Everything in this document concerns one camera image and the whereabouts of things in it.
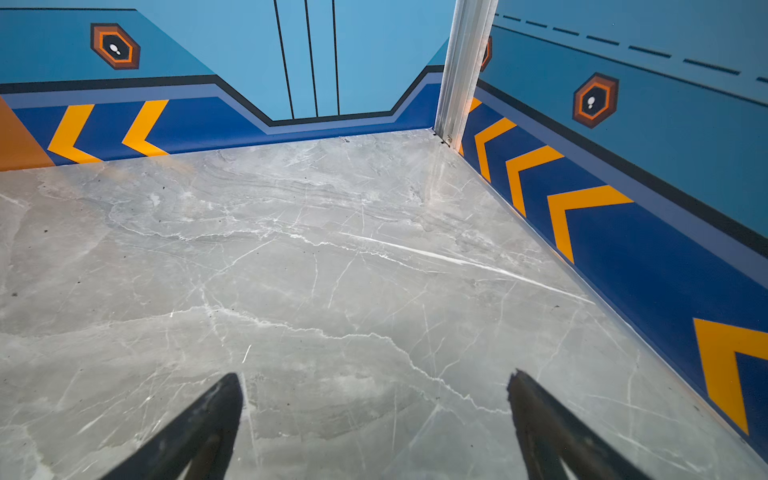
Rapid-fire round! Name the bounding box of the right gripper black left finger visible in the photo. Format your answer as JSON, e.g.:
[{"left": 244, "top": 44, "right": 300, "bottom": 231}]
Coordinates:
[{"left": 104, "top": 373, "right": 243, "bottom": 479}]

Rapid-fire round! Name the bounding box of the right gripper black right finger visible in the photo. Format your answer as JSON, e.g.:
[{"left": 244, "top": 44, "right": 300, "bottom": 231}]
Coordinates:
[{"left": 507, "top": 370, "right": 648, "bottom": 479}]

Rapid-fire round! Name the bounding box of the aluminium corner post right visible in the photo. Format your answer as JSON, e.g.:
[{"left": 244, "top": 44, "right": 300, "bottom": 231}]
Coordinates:
[{"left": 434, "top": 0, "right": 498, "bottom": 152}]

